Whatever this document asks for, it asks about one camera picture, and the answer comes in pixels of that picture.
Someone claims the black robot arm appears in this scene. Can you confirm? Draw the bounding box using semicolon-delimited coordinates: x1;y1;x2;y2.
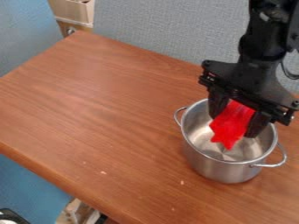
199;0;299;137

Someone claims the red plastic block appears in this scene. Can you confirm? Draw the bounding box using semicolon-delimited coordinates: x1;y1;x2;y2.
210;101;255;150

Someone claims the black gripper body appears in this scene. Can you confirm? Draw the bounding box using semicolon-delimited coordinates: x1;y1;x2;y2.
199;58;299;125

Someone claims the stainless steel pot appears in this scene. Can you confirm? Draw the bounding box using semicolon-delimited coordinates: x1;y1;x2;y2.
174;99;287;184

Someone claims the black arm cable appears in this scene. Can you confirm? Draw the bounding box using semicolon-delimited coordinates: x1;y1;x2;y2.
279;52;299;81

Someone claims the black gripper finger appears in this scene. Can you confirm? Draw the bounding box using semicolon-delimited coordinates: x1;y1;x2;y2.
208;87;230;118
244;111;271;138

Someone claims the light wooden furniture piece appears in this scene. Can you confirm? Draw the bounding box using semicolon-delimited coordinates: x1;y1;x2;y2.
48;0;95;37

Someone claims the wooden frame under table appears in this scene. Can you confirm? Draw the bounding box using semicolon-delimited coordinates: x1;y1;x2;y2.
55;199;100;224

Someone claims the dark object bottom left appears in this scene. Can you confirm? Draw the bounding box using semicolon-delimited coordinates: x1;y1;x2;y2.
0;208;31;224

